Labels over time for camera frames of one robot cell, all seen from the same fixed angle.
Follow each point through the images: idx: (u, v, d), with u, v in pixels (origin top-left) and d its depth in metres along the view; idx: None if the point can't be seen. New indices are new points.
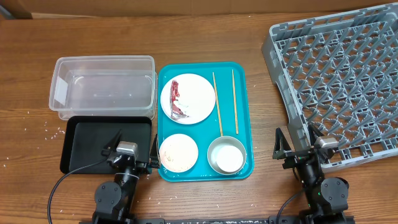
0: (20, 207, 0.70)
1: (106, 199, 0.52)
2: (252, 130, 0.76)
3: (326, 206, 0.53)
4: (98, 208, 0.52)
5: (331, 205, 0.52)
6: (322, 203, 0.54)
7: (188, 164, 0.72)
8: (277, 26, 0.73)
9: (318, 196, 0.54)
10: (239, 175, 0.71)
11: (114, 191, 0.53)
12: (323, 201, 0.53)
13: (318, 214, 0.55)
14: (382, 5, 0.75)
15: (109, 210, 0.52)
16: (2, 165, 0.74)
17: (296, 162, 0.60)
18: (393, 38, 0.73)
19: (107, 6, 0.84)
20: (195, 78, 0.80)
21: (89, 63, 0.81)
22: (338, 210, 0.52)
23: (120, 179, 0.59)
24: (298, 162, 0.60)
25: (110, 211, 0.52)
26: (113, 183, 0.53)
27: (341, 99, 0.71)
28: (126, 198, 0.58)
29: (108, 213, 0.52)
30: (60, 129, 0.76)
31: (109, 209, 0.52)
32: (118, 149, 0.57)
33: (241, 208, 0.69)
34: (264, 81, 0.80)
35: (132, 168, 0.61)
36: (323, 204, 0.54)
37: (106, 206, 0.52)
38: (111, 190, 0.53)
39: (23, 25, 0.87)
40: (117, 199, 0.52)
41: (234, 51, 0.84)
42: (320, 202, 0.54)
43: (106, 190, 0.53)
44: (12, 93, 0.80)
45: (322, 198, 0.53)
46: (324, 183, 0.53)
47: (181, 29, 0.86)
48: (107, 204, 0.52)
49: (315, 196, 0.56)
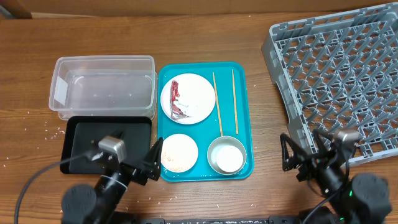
0: (20, 207, 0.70)
1: (76, 206, 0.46)
2: (252, 130, 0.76)
3: (365, 211, 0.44)
4: (70, 216, 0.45)
5: (370, 207, 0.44)
6: (356, 206, 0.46)
7: (189, 163, 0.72)
8: (277, 25, 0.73)
9: (350, 199, 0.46)
10: (239, 175, 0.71)
11: (86, 196, 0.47)
12: (360, 205, 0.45)
13: (353, 223, 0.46)
14: (382, 5, 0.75)
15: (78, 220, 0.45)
16: (2, 166, 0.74)
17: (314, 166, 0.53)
18: (394, 38, 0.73)
19: (107, 6, 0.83)
20: (195, 78, 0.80)
21: (89, 63, 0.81)
22: (379, 215, 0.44)
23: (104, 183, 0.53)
24: (317, 165, 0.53)
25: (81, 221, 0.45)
26: (86, 186, 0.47)
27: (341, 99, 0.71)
28: (107, 206, 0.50)
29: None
30: (60, 129, 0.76)
31: (79, 219, 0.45)
32: (100, 145, 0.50)
33: (240, 208, 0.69)
34: (263, 80, 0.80)
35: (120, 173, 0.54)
36: (357, 209, 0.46)
37: (78, 216, 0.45)
38: (82, 194, 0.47)
39: (23, 25, 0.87)
40: (89, 205, 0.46)
41: (234, 51, 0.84)
42: (351, 206, 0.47)
43: (76, 195, 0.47)
44: (12, 93, 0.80)
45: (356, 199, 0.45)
46: (357, 180, 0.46)
47: (181, 29, 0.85)
48: (78, 212, 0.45)
49: (347, 203, 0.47)
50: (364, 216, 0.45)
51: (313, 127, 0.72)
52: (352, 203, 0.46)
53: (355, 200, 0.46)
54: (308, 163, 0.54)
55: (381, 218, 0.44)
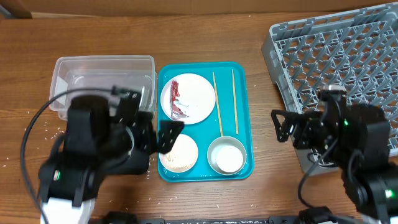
0: (20, 207, 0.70)
1: (97, 120, 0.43)
2: (252, 130, 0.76)
3: (364, 138, 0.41)
4: (76, 108, 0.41)
5: (367, 127, 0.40)
6: (354, 138, 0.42)
7: (188, 163, 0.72)
8: (277, 25, 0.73)
9: (348, 130, 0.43)
10: (239, 175, 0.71)
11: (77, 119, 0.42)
12: (356, 132, 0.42)
13: (357, 155, 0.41)
14: (382, 5, 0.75)
15: (83, 112, 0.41)
16: (2, 166, 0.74)
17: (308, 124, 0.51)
18: (394, 38, 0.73)
19: (107, 6, 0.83)
20: (195, 78, 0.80)
21: (89, 63, 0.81)
22: (379, 135, 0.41)
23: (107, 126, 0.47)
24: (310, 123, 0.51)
25: (87, 116, 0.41)
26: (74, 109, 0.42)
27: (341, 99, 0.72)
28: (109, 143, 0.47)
29: (81, 118, 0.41)
30: (60, 129, 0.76)
31: (84, 112, 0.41)
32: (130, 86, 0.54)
33: (241, 208, 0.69)
34: (263, 80, 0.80)
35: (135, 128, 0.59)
36: (359, 145, 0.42)
37: (103, 132, 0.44)
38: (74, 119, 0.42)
39: (22, 25, 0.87)
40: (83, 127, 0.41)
41: (234, 51, 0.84)
42: (352, 144, 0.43)
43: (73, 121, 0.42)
44: (12, 93, 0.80)
45: (352, 126, 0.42)
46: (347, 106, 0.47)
47: (181, 29, 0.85)
48: (77, 137, 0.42)
49: (343, 139, 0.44)
50: (362, 145, 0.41)
51: None
52: (354, 136, 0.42)
53: (351, 137, 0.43)
54: (301, 125, 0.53)
55: (380, 148, 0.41)
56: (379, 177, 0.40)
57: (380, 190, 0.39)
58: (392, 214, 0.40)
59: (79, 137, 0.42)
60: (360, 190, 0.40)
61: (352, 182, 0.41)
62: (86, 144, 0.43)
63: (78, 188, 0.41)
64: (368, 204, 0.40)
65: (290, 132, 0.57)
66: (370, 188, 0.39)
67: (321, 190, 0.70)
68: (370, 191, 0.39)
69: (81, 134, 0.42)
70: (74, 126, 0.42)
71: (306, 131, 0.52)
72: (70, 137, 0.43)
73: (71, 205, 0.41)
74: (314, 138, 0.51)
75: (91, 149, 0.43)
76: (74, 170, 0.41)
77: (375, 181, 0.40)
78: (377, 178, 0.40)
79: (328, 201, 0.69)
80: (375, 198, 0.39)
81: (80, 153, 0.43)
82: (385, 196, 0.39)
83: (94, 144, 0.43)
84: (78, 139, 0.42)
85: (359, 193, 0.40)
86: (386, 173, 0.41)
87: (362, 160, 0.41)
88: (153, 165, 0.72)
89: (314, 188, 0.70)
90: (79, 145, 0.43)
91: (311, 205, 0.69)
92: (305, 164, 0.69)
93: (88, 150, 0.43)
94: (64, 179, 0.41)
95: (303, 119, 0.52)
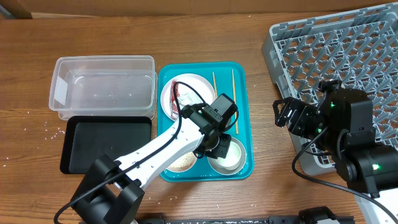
0: (20, 207, 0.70)
1: (231, 112, 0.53)
2: (252, 130, 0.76)
3: (349, 116, 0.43)
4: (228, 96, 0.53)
5: (351, 105, 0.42)
6: (341, 116, 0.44)
7: (188, 164, 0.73)
8: (277, 26, 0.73)
9: (336, 110, 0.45)
10: (239, 175, 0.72)
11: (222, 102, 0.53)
12: (342, 113, 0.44)
13: (344, 132, 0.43)
14: (382, 5, 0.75)
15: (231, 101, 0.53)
16: (2, 166, 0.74)
17: (304, 109, 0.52)
18: (394, 38, 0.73)
19: (107, 6, 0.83)
20: (196, 79, 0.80)
21: (89, 63, 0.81)
22: (362, 112, 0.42)
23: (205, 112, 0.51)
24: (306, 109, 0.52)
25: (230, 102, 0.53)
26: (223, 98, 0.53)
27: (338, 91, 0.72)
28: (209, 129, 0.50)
29: (228, 104, 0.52)
30: (60, 129, 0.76)
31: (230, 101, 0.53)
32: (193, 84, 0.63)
33: (240, 208, 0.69)
34: (263, 80, 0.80)
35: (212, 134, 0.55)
36: (345, 125, 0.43)
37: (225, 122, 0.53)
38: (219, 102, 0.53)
39: (22, 25, 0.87)
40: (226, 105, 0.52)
41: (234, 51, 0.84)
42: (340, 124, 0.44)
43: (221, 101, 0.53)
44: (12, 93, 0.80)
45: (338, 107, 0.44)
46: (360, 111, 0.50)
47: (181, 29, 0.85)
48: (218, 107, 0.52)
49: (333, 122, 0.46)
50: (348, 124, 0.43)
51: None
52: (341, 114, 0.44)
53: (338, 117, 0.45)
54: (298, 112, 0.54)
55: (366, 126, 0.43)
56: (367, 154, 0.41)
57: (369, 166, 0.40)
58: (382, 188, 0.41)
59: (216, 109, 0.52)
60: (351, 167, 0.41)
61: (342, 160, 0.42)
62: (216, 115, 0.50)
63: (203, 128, 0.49)
64: (357, 180, 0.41)
65: (288, 116, 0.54)
66: (359, 163, 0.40)
67: (321, 190, 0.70)
68: (359, 168, 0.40)
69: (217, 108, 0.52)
70: (218, 103, 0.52)
71: (302, 119, 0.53)
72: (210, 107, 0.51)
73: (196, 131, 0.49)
74: (309, 124, 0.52)
75: (217, 119, 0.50)
76: (203, 121, 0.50)
77: (364, 158, 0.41)
78: (365, 155, 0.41)
79: (329, 202, 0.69)
80: (365, 174, 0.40)
81: (209, 119, 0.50)
82: (374, 170, 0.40)
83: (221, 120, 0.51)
84: (214, 110, 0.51)
85: (349, 170, 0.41)
86: (374, 149, 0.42)
87: (350, 137, 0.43)
88: None
89: (314, 188, 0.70)
90: (213, 114, 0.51)
91: (311, 205, 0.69)
92: (305, 164, 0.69)
93: (216, 120, 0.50)
94: (193, 118, 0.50)
95: (300, 104, 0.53)
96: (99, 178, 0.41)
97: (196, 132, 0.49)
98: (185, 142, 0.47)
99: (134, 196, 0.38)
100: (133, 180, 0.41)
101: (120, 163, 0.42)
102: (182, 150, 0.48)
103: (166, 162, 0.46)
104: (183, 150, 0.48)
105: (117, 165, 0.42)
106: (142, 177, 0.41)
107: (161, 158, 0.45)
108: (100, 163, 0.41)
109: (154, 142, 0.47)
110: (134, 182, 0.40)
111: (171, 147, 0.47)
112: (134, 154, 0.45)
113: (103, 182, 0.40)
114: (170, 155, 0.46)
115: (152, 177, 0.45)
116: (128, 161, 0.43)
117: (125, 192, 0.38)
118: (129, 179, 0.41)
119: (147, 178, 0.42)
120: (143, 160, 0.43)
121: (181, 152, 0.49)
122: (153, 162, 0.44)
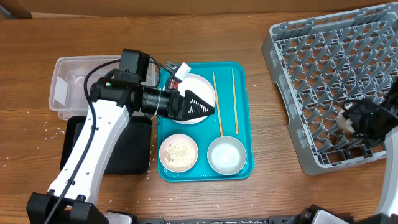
0: (20, 207, 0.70)
1: (143, 63, 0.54)
2: (251, 130, 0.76)
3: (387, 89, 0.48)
4: (130, 50, 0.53)
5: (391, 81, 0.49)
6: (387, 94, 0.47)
7: (188, 164, 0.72)
8: (277, 25, 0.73)
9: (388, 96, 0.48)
10: (239, 175, 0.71)
11: (128, 58, 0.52)
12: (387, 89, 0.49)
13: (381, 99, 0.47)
14: (382, 5, 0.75)
15: (135, 53, 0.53)
16: (2, 166, 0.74)
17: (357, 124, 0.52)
18: (394, 38, 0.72)
19: (107, 7, 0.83)
20: (196, 79, 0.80)
21: (89, 63, 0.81)
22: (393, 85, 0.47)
23: (122, 74, 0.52)
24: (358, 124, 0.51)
25: (137, 56, 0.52)
26: (126, 53, 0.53)
27: (320, 88, 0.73)
28: (132, 94, 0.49)
29: (133, 56, 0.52)
30: (60, 129, 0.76)
31: (134, 55, 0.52)
32: (181, 71, 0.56)
33: (240, 208, 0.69)
34: (264, 80, 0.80)
35: (150, 92, 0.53)
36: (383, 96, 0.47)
37: (143, 74, 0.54)
38: (124, 60, 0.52)
39: (22, 25, 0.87)
40: (134, 61, 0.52)
41: (234, 51, 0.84)
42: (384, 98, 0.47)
43: (125, 58, 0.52)
44: (12, 93, 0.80)
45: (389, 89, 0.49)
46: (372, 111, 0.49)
47: (181, 29, 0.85)
48: (129, 66, 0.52)
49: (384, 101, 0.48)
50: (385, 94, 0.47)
51: (313, 127, 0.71)
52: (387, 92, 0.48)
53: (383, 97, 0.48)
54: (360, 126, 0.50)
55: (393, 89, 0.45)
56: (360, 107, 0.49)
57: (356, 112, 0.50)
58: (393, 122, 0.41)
59: (127, 71, 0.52)
60: (393, 108, 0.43)
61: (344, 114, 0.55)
62: (130, 75, 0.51)
63: (122, 97, 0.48)
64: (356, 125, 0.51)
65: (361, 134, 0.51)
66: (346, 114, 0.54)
67: (321, 190, 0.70)
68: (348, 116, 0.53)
69: (129, 70, 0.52)
70: (125, 61, 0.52)
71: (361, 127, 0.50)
72: (118, 73, 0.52)
73: (115, 104, 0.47)
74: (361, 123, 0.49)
75: (132, 81, 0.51)
76: (118, 89, 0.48)
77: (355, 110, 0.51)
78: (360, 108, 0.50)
79: (328, 202, 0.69)
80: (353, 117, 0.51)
81: (124, 81, 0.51)
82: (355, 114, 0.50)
83: (137, 78, 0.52)
84: (125, 72, 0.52)
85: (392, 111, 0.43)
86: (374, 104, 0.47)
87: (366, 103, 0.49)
88: (153, 165, 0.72)
89: (313, 188, 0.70)
90: (127, 77, 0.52)
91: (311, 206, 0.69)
92: (305, 164, 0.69)
93: (130, 80, 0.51)
94: (104, 94, 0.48)
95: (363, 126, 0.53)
96: (41, 213, 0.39)
97: (115, 109, 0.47)
98: (106, 127, 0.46)
99: (82, 214, 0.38)
100: (76, 198, 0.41)
101: (55, 191, 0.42)
102: (112, 134, 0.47)
103: (104, 155, 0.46)
104: (112, 133, 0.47)
105: (52, 195, 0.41)
106: (83, 191, 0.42)
107: (94, 154, 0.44)
108: (33, 204, 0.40)
109: (79, 144, 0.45)
110: (77, 200, 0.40)
111: (96, 139, 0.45)
112: (62, 172, 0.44)
113: (48, 214, 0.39)
114: (100, 147, 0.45)
115: (97, 178, 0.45)
116: (61, 184, 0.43)
117: (74, 213, 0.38)
118: (71, 199, 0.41)
119: (89, 188, 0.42)
120: (74, 172, 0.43)
121: (114, 135, 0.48)
122: (87, 168, 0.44)
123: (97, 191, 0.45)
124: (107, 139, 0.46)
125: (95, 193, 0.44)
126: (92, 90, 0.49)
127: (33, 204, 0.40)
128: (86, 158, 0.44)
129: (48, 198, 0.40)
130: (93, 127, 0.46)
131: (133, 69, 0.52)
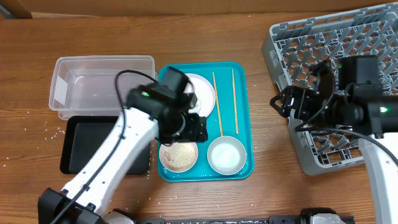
0: (20, 207, 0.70)
1: (184, 84, 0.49)
2: (252, 130, 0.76)
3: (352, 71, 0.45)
4: (175, 68, 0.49)
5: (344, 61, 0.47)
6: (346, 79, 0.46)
7: (188, 163, 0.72)
8: (277, 25, 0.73)
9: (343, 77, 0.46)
10: (239, 175, 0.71)
11: (170, 76, 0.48)
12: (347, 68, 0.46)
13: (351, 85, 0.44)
14: (382, 5, 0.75)
15: (179, 73, 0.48)
16: (2, 166, 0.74)
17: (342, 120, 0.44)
18: (394, 38, 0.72)
19: (107, 6, 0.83)
20: (195, 78, 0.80)
21: (88, 63, 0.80)
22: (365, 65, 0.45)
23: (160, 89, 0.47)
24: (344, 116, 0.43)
25: (180, 76, 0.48)
26: (172, 70, 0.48)
27: None
28: (166, 109, 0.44)
29: (175, 75, 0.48)
30: (60, 129, 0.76)
31: (177, 74, 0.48)
32: None
33: (240, 208, 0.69)
34: (263, 80, 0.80)
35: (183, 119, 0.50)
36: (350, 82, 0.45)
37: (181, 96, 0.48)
38: (168, 78, 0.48)
39: (22, 25, 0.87)
40: (175, 80, 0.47)
41: (234, 51, 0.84)
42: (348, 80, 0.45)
43: (168, 76, 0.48)
44: (11, 93, 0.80)
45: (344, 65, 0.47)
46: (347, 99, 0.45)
47: (181, 29, 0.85)
48: (169, 84, 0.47)
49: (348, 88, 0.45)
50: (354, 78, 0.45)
51: None
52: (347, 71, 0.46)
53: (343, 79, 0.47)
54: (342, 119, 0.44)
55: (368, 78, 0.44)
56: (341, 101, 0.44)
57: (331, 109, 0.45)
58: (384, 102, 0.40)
59: (166, 88, 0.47)
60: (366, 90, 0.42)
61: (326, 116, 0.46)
62: (166, 90, 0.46)
63: (156, 109, 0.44)
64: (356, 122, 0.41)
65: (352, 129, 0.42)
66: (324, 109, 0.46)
67: (321, 190, 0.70)
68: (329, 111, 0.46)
69: (168, 86, 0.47)
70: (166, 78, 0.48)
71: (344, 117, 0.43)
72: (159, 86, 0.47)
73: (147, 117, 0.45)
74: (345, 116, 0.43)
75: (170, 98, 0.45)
76: (155, 100, 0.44)
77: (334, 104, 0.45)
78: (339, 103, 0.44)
79: (328, 202, 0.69)
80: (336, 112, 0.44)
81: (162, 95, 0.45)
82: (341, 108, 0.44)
83: (175, 96, 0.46)
84: (165, 88, 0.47)
85: (356, 112, 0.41)
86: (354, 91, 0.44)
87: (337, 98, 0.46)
88: (153, 165, 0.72)
89: (314, 188, 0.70)
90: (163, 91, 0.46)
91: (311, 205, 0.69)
92: (304, 164, 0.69)
93: (170, 95, 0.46)
94: (141, 103, 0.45)
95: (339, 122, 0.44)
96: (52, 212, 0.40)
97: (146, 121, 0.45)
98: (135, 139, 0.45)
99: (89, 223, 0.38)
100: (86, 206, 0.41)
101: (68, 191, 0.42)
102: (137, 145, 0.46)
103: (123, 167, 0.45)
104: (137, 145, 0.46)
105: (65, 195, 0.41)
106: (95, 200, 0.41)
107: (113, 164, 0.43)
108: (46, 200, 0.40)
109: (104, 150, 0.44)
110: (86, 209, 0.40)
111: (120, 149, 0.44)
112: (80, 174, 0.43)
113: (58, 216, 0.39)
114: (121, 159, 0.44)
115: (111, 188, 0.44)
116: (76, 186, 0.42)
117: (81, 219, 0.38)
118: (83, 205, 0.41)
119: (101, 198, 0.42)
120: (92, 179, 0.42)
121: (138, 147, 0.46)
122: (105, 177, 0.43)
123: (108, 201, 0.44)
124: (130, 151, 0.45)
125: (106, 203, 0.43)
126: (128, 95, 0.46)
127: (46, 200, 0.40)
128: (106, 166, 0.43)
129: (60, 199, 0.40)
130: (121, 136, 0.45)
131: (172, 87, 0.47)
